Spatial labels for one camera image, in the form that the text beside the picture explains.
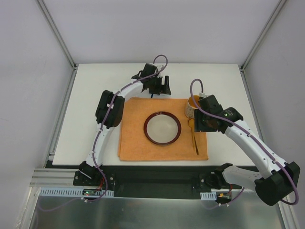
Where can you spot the aluminium frame post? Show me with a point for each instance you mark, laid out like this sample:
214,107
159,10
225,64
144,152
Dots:
269,23
51,23

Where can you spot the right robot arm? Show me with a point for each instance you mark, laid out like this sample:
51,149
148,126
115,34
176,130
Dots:
276,180

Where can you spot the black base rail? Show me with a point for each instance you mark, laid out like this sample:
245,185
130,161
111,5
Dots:
179,182

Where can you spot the left aluminium frame post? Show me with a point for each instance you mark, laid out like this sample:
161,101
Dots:
51,23

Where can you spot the aluminium front rail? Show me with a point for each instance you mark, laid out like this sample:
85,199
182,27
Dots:
52,177

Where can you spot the white cable duct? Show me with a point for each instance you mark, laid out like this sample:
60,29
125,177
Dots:
74,192
208,196

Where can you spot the left white cable duct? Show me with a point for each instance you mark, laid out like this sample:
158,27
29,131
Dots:
74,192

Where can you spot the gold spoon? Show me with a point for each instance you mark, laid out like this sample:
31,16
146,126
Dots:
196,143
191,125

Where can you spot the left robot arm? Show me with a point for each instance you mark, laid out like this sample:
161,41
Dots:
109,114

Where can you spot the right aluminium frame post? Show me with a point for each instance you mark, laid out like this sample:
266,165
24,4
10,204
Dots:
269,23

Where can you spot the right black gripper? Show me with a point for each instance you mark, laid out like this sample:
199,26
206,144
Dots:
198,120

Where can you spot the right white cable duct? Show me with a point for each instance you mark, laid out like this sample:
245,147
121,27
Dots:
208,196

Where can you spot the orange cloth placemat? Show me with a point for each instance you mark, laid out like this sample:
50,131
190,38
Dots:
134,145

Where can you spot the red rimmed plate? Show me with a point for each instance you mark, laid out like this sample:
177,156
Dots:
162,128

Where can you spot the white floral mug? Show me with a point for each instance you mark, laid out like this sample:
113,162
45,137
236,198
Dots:
191,106

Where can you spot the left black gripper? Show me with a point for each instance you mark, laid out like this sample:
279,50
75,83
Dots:
158,87

